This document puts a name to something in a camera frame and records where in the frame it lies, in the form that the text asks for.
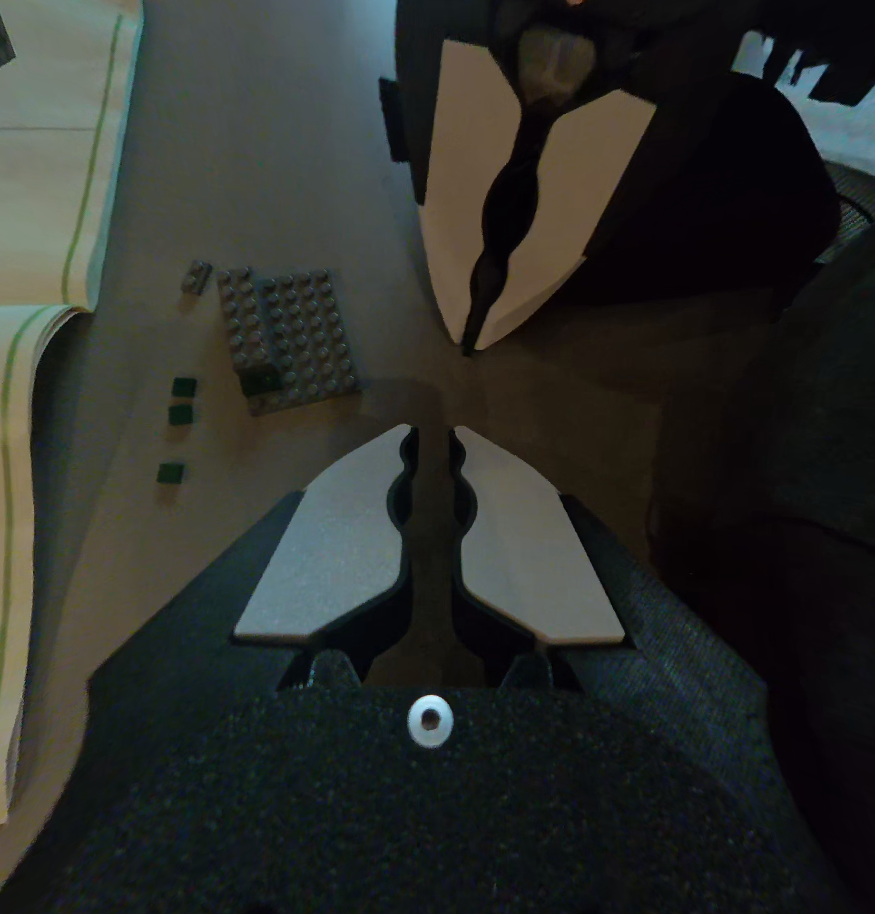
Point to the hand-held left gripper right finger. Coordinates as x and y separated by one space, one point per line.
537 564

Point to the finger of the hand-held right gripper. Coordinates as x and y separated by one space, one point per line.
459 157
587 178

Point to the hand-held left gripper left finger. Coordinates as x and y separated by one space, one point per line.
323 550

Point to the dark green small brick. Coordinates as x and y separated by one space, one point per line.
180 414
170 472
184 386

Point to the brick building instruction booklet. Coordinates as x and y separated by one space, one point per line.
37 178

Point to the dark green flat brick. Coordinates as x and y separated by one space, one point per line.
260 382

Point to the grey brick baseplate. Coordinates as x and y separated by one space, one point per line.
301 321

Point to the person's dark clothing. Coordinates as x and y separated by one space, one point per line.
801 571

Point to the black mesh chair back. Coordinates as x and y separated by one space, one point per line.
855 207

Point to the small grey brick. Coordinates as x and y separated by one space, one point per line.
197 277

